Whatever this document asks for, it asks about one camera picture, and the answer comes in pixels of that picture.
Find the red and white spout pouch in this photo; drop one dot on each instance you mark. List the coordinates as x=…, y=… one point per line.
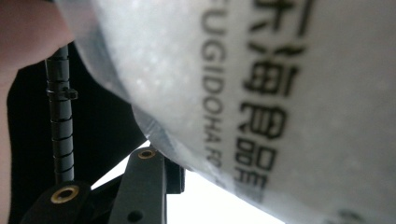
x=174, y=77

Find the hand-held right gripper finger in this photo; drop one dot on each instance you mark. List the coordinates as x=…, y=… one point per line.
x=175, y=179

